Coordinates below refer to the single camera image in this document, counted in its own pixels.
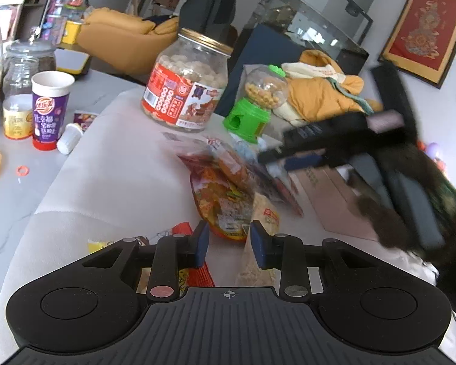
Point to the small white bottle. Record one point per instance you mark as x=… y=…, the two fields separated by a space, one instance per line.
x=69 y=138

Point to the clear snack packet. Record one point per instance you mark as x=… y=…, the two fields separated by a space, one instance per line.
x=228 y=159

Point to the yellow sofa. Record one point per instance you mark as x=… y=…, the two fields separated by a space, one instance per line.
x=114 y=38

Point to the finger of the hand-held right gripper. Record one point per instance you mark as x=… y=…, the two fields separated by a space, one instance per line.
x=300 y=159

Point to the orange jacket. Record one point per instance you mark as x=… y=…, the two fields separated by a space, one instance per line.
x=319 y=91

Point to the dark coat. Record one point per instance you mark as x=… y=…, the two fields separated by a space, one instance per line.
x=209 y=3

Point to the navy blue chair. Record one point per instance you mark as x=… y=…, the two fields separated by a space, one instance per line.
x=250 y=49

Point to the small purple packet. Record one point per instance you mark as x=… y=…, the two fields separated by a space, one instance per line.
x=84 y=119

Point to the purple paper cup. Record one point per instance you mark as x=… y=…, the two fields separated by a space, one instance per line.
x=47 y=114

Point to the green toy gumball machine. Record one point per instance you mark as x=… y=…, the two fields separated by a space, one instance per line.
x=247 y=118

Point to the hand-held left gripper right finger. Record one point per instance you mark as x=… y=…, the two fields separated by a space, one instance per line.
x=257 y=249

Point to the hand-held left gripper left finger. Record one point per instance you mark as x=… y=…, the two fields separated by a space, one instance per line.
x=200 y=246

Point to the red and yellow snack packet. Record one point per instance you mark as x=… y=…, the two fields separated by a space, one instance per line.
x=197 y=277

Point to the glass fish tank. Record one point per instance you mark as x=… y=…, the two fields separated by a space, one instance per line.
x=311 y=11

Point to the large plastic jar red label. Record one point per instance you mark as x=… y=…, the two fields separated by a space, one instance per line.
x=186 y=83

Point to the yellow box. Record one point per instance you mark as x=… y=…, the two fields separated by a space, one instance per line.
x=72 y=33

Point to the round glass jar with lid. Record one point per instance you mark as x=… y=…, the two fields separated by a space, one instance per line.
x=26 y=64

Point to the red framed picture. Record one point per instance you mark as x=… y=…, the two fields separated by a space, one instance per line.
x=425 y=34

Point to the cardboard box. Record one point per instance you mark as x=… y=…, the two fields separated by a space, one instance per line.
x=334 y=205

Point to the orange snack packet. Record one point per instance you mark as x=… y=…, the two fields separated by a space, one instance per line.
x=220 y=205

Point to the beige snack packet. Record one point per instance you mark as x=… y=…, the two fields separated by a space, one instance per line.
x=264 y=213

